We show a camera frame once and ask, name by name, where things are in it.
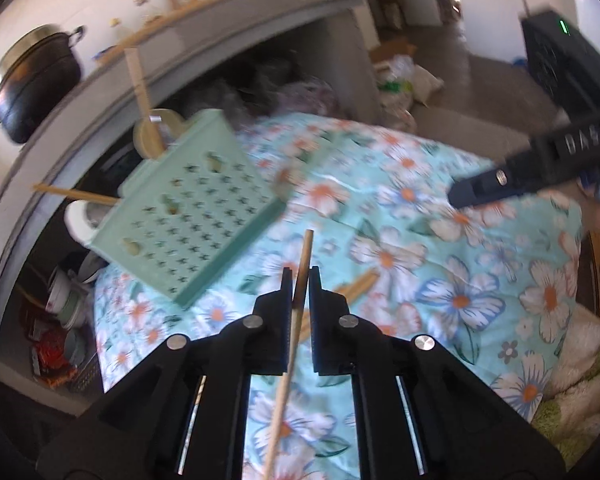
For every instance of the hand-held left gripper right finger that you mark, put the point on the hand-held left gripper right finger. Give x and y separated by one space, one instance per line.
317 340

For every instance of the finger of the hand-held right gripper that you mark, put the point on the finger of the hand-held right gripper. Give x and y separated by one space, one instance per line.
490 182

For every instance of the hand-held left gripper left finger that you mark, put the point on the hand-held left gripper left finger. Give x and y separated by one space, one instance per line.
280 330

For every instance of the green perforated utensil holder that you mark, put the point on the green perforated utensil holder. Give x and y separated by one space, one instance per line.
190 200

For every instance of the beige plastic spoon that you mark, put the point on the beige plastic spoon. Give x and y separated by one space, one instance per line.
172 127

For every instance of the wooden spatula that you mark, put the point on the wooden spatula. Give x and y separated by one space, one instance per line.
141 100

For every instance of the floral printed cloth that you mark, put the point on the floral printed cloth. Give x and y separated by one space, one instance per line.
430 270

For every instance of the white sack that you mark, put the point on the white sack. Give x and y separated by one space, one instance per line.
420 80

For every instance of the cardboard box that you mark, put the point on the cardboard box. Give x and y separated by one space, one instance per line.
392 50

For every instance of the grey plastic bag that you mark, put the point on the grey plastic bag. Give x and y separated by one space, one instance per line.
310 95

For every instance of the stack of white bowls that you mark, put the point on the stack of white bowls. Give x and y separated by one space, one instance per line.
72 290

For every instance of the fluffy white green blanket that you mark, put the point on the fluffy white green blanket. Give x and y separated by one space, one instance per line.
585 385

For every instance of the white plastic spoon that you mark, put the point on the white plastic spoon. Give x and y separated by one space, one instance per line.
82 222

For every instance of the red packet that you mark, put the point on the red packet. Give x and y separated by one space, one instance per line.
50 350

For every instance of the clear plastic bag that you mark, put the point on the clear plastic bag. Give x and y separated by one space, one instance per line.
260 75

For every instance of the wooden cutting board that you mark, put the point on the wooden cutting board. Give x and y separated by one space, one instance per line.
180 17

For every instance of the black cooking pot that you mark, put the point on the black cooking pot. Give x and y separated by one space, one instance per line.
30 90

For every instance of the steel pot lid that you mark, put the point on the steel pot lid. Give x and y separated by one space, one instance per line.
22 50

